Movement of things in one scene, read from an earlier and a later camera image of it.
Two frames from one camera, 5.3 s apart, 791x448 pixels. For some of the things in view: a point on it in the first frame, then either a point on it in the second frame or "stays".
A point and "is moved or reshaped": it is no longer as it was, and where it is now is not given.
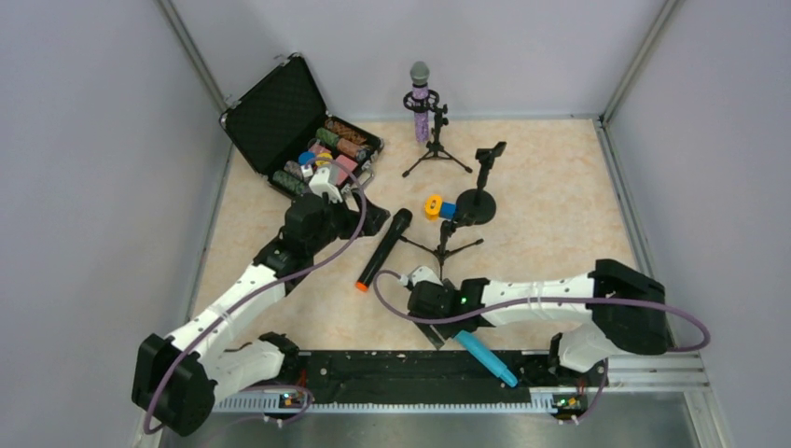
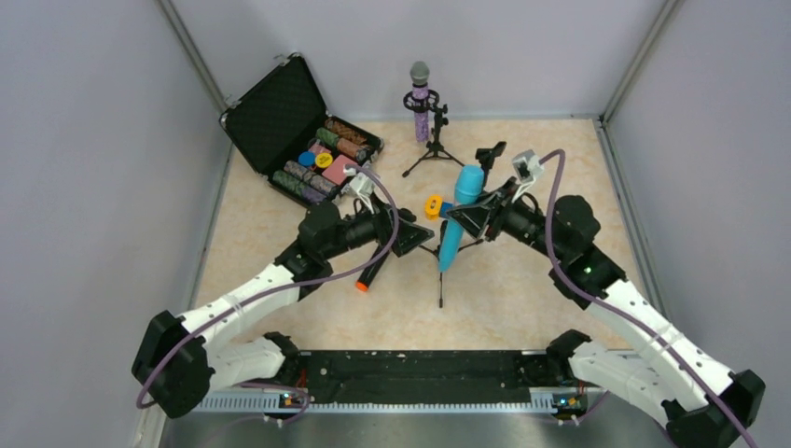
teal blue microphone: x=487 y=358 is moved or reshaped
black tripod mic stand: x=442 y=252 stays
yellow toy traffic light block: x=432 y=207 stays
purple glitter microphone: x=420 y=72 stays
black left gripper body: x=361 y=215 to x=391 y=228
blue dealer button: x=306 y=158 stays
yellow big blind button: x=323 y=159 stays
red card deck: x=347 y=161 stays
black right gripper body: x=429 y=324 to x=492 y=214
